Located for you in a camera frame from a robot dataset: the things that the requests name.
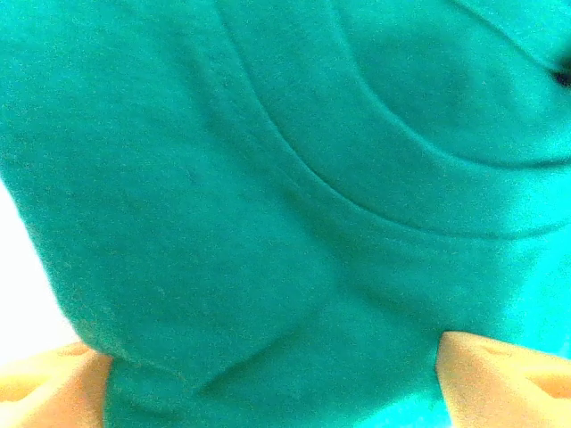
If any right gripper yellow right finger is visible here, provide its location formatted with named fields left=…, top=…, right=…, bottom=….
left=435, top=332, right=571, bottom=428

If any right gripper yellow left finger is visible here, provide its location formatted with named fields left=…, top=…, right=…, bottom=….
left=0, top=342, right=113, bottom=428

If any green t-shirt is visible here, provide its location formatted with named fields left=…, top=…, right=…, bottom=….
left=0, top=0, right=571, bottom=428

